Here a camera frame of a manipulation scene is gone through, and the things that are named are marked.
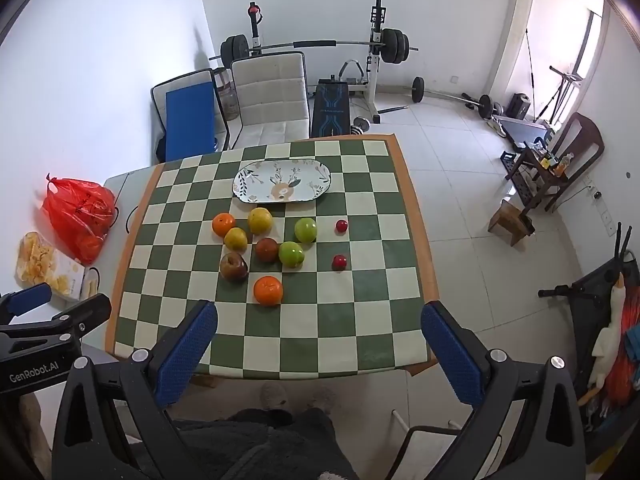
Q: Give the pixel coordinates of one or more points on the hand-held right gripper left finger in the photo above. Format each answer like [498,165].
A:
[187,355]

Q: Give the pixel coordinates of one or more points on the fuzzy slipper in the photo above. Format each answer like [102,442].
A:
[323,399]
[274,395]

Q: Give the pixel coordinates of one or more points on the dark brown apple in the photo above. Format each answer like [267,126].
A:
[233,266]

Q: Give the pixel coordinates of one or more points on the floral oval plate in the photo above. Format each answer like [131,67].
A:
[282,180]

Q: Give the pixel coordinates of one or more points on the white metal frame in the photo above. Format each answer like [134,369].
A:
[430,432]

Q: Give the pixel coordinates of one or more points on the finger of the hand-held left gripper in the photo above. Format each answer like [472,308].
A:
[29,297]
[75,316]

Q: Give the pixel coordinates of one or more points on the person's dark pants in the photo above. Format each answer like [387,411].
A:
[260,450]

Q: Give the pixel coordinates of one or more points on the yellow chips bag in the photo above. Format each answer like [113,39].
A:
[45,265]

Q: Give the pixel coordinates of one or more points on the racked barbell with plates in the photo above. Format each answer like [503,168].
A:
[392,46]

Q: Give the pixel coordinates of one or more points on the red apple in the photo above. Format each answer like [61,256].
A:
[266,249]

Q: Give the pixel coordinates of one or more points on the small wooden stool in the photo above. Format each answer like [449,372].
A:
[509,220]

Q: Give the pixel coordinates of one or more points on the green apple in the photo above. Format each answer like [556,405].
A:
[291,253]
[305,230]

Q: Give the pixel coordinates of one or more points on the metal stand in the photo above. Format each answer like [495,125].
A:
[565,82]

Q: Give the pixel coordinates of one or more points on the dumbbell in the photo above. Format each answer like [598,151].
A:
[361,126]

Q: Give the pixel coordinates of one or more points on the black scooter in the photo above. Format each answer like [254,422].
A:
[595,285]

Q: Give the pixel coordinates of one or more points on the green white checkered tablecloth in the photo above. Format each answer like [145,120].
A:
[350,310]

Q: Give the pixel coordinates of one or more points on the large yellow lemon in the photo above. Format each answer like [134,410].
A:
[260,220]

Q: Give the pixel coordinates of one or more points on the small yellow citrus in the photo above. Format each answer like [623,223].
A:
[235,238]

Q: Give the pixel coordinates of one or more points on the red plastic bag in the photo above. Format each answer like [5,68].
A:
[77,215]

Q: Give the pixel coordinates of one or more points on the black blue weight bench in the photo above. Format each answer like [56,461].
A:
[330,107]

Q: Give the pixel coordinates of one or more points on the black short bar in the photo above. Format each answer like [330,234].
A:
[394,109]

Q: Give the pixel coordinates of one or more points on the orange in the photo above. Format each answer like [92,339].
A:
[268,290]
[223,224]

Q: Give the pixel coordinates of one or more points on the black speaker box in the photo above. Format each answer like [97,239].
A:
[519,106]

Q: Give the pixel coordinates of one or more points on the white barbell rack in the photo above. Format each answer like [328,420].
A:
[374,75]

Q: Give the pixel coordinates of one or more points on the white padded chair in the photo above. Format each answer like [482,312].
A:
[270,100]

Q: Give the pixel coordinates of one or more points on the white plush goose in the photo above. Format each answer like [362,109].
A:
[607,332]

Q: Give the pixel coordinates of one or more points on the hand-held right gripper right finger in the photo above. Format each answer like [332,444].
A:
[452,355]

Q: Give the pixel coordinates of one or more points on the chair with blue cushion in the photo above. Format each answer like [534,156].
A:
[189,120]

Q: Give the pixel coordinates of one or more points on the small barbell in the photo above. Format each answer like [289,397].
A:
[485,105]

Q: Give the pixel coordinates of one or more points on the clear water jug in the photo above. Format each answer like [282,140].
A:
[229,97]

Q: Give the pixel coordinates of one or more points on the dark wooden chair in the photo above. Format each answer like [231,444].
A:
[582,145]

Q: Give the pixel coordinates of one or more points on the small red fruit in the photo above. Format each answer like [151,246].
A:
[339,262]
[341,225]

